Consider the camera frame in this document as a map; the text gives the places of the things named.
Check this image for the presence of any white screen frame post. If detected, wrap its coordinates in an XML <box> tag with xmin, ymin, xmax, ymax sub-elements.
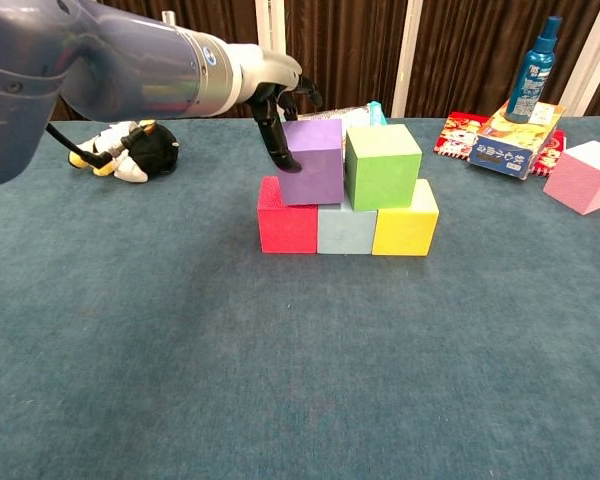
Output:
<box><xmin>558</xmin><ymin>0</ymin><xmax>600</xmax><ymax>117</ymax></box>
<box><xmin>254</xmin><ymin>0</ymin><xmax>289</xmax><ymax>54</ymax></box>
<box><xmin>391</xmin><ymin>0</ymin><xmax>424</xmax><ymax>119</ymax></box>

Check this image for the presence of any green foam cube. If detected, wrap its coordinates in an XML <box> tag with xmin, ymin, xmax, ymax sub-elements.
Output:
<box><xmin>343</xmin><ymin>123</ymin><xmax>423</xmax><ymax>212</ymax></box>

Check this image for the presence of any purple foam cube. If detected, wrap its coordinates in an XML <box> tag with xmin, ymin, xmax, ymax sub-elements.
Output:
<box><xmin>275</xmin><ymin>118</ymin><xmax>345</xmax><ymax>207</ymax></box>

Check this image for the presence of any teal white snack bag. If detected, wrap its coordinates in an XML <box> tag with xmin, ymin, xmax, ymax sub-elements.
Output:
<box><xmin>294</xmin><ymin>100</ymin><xmax>391</xmax><ymax>127</ymax></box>

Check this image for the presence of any teal felt table mat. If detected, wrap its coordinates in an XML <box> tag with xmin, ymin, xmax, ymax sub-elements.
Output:
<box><xmin>0</xmin><ymin>117</ymin><xmax>600</xmax><ymax>480</ymax></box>

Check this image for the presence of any blue spray bottle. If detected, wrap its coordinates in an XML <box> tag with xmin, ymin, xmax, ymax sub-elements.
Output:
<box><xmin>503</xmin><ymin>15</ymin><xmax>564</xmax><ymax>125</ymax></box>

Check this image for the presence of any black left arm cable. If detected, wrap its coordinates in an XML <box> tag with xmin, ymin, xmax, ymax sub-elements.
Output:
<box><xmin>44</xmin><ymin>122</ymin><xmax>154</xmax><ymax>169</ymax></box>

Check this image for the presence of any light blue foam cube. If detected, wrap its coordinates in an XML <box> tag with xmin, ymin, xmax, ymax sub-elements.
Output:
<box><xmin>316</xmin><ymin>202</ymin><xmax>380</xmax><ymax>256</ymax></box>

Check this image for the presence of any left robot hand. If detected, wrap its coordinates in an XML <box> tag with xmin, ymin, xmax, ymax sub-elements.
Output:
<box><xmin>227</xmin><ymin>43</ymin><xmax>324</xmax><ymax>174</ymax></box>

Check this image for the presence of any pink foam cube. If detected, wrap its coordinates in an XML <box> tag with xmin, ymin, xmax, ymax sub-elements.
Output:
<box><xmin>542</xmin><ymin>140</ymin><xmax>600</xmax><ymax>216</ymax></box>

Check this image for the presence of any red foam cube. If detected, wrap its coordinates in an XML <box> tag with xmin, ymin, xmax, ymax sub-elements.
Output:
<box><xmin>257</xmin><ymin>175</ymin><xmax>320</xmax><ymax>255</ymax></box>

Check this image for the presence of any red cartoon snack packet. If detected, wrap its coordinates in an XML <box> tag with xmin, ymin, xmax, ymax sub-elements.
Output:
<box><xmin>432</xmin><ymin>111</ymin><xmax>567</xmax><ymax>179</ymax></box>

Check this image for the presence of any yellow blue snack box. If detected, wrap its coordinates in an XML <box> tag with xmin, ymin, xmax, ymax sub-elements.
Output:
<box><xmin>467</xmin><ymin>98</ymin><xmax>566</xmax><ymax>181</ymax></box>

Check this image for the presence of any yellow foam cube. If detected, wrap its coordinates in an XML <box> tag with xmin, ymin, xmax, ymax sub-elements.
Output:
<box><xmin>371</xmin><ymin>178</ymin><xmax>441</xmax><ymax>258</ymax></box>

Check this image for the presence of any black white plush penguin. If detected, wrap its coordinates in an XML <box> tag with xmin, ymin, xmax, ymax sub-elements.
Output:
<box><xmin>68</xmin><ymin>118</ymin><xmax>180</xmax><ymax>184</ymax></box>

